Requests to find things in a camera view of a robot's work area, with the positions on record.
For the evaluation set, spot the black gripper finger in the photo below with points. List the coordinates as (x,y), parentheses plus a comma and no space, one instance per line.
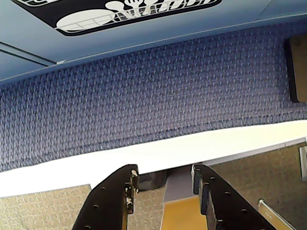
(227,206)
(105,203)

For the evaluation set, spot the tan board with black edge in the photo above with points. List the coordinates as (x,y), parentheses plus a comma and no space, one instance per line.
(299,72)

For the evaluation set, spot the light blue dish rack box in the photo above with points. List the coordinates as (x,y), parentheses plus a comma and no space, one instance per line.
(148,26)

